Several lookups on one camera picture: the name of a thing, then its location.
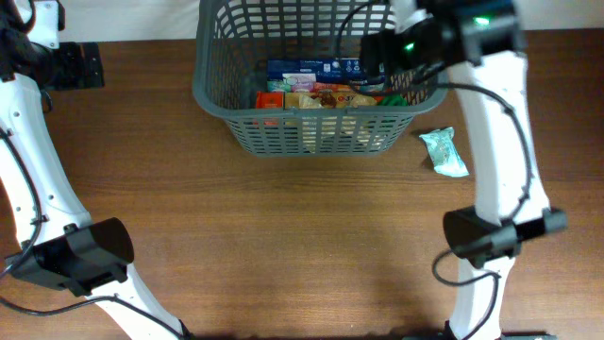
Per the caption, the teal plastic packet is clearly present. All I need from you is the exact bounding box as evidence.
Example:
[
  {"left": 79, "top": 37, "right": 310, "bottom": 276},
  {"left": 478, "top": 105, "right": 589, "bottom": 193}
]
[{"left": 419, "top": 127, "right": 469, "bottom": 178}]

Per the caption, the San Remo spaghetti packet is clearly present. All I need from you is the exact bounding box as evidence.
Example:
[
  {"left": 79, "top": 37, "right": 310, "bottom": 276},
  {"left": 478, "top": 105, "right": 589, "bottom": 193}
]
[{"left": 255, "top": 89, "right": 385, "bottom": 110}]

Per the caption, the green-lidded glass jar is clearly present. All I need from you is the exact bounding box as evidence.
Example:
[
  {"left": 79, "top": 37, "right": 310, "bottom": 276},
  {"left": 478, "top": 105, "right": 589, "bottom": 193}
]
[{"left": 377, "top": 94, "right": 409, "bottom": 107}]

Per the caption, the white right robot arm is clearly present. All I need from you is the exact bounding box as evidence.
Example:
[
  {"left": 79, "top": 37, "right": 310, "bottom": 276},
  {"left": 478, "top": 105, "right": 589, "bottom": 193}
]
[{"left": 361, "top": 1, "right": 567, "bottom": 339}]

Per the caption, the grey plastic lattice basket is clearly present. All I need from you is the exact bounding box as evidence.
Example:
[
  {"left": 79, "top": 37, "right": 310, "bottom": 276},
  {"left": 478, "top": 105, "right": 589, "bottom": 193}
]
[{"left": 193, "top": 0, "right": 445, "bottom": 157}]

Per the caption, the blue Kimberly-Clark tissue box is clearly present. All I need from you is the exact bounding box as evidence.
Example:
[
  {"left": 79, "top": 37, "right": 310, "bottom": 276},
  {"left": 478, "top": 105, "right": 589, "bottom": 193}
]
[{"left": 266, "top": 58, "right": 385, "bottom": 86}]

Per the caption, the black metal mounting plate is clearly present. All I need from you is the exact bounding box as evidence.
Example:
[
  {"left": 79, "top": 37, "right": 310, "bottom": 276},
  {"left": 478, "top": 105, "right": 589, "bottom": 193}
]
[{"left": 46, "top": 42, "right": 105, "bottom": 91}]

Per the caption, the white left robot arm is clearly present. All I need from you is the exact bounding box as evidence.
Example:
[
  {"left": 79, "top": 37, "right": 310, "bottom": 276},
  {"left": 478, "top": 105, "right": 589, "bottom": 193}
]
[{"left": 1, "top": 0, "right": 191, "bottom": 339}]

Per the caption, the beige plastic packet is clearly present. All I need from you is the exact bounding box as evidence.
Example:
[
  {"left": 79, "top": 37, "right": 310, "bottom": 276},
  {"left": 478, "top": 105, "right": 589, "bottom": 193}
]
[{"left": 302, "top": 115, "right": 372, "bottom": 153}]

